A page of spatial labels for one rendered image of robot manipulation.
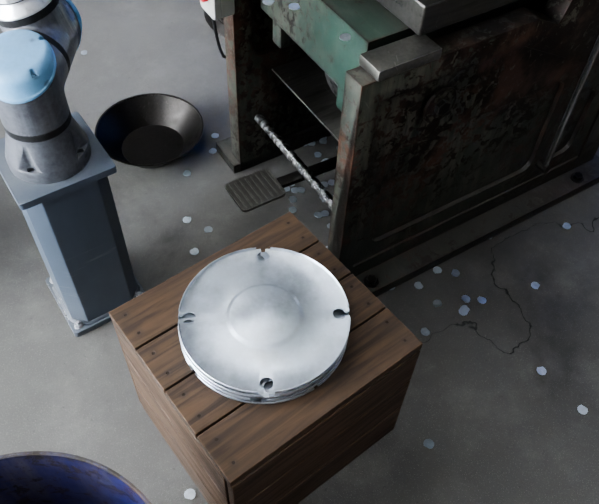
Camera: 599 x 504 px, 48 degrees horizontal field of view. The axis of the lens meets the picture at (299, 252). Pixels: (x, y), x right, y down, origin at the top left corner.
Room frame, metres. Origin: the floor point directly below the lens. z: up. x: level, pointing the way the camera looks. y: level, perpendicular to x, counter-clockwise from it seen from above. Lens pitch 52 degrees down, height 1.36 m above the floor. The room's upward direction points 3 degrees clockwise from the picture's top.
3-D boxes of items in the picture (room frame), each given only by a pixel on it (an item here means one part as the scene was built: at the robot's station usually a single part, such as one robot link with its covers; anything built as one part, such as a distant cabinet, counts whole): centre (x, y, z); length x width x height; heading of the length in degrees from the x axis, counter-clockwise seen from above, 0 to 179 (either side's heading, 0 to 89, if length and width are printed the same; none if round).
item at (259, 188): (1.26, -0.08, 0.14); 0.59 x 0.10 x 0.05; 124
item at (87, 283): (0.92, 0.48, 0.23); 0.19 x 0.19 x 0.45; 36
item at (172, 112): (1.43, 0.43, 0.04); 0.30 x 0.30 x 0.07
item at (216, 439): (0.62, 0.05, 0.18); 0.40 x 0.38 x 0.35; 130
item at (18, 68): (0.92, 0.48, 0.62); 0.13 x 0.12 x 0.14; 2
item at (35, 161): (0.92, 0.48, 0.50); 0.15 x 0.15 x 0.10
